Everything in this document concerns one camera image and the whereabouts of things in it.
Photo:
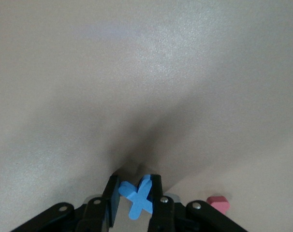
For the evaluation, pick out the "brown table cover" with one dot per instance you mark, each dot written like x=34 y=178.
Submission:
x=88 y=72

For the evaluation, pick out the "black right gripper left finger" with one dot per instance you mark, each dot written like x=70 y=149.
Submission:
x=98 y=212

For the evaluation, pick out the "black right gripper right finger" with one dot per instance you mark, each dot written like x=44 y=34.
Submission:
x=162 y=212

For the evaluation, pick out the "blue foam letter x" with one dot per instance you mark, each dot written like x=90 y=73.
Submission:
x=139 y=205

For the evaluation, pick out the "red foam letter r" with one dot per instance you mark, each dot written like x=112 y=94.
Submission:
x=219 y=203

